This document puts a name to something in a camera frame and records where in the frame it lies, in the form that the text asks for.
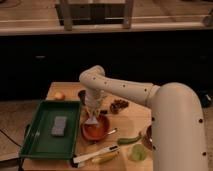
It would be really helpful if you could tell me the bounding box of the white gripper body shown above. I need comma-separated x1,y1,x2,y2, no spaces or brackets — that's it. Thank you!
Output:
85,89,102,109

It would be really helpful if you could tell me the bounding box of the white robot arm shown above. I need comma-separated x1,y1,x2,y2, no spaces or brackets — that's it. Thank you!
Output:
79,65,208,171

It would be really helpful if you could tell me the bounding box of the red bowl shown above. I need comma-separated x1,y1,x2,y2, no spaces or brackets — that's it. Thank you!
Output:
81,115,110,141

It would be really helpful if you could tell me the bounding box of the dark brown bowl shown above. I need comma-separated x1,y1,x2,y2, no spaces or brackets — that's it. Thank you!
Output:
142,126,152,150

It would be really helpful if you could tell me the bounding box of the brown grape bunch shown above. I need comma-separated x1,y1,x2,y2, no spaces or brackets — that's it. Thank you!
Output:
110,99,129,114

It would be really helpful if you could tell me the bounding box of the metal spoon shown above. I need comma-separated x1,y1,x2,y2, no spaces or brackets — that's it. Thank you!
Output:
107,128,118,135

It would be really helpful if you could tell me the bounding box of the grey sponge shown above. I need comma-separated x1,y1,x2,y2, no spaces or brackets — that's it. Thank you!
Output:
51,116,67,136

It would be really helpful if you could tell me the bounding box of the green chili pepper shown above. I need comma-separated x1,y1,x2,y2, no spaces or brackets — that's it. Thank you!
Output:
117,133,142,146

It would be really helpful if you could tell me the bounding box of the green plastic tray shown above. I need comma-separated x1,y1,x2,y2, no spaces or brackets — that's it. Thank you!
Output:
19,100,81,160

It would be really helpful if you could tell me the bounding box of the yellow banana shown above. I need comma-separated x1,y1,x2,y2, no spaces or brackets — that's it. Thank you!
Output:
92,151,119,164

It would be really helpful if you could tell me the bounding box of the wooden chair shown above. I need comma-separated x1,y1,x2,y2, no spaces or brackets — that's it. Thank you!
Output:
54,0,134,31

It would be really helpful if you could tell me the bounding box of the white handled knife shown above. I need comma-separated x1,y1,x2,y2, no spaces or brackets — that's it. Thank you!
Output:
72,145,119,164

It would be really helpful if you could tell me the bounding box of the black cable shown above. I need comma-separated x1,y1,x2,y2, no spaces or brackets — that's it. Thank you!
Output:
0,123,31,171

